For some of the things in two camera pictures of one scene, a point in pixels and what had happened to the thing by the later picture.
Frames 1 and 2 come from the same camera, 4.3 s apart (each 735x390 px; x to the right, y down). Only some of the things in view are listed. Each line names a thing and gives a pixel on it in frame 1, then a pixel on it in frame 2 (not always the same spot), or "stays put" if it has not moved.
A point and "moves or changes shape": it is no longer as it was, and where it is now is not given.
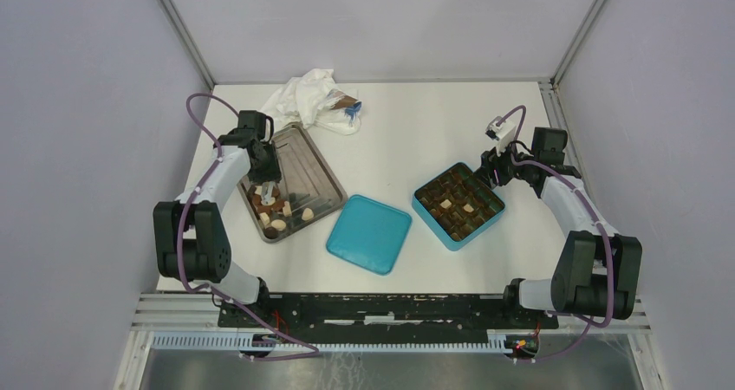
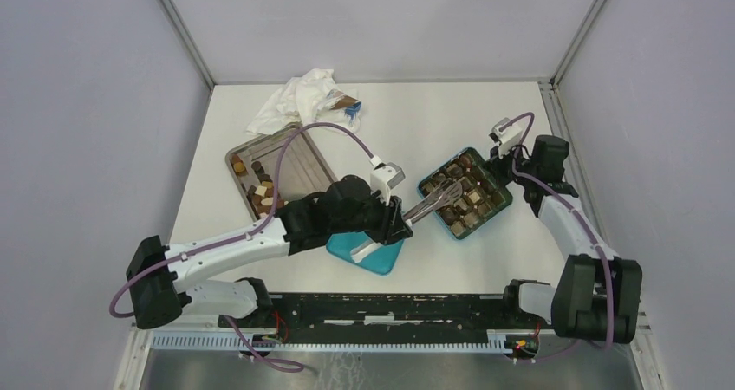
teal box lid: x=369 y=234 stays put
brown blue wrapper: x=350 y=105 stays put
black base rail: x=355 y=315 stays put
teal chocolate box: x=457 y=204 moves or changes shape
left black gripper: x=273 y=172 to x=391 y=228
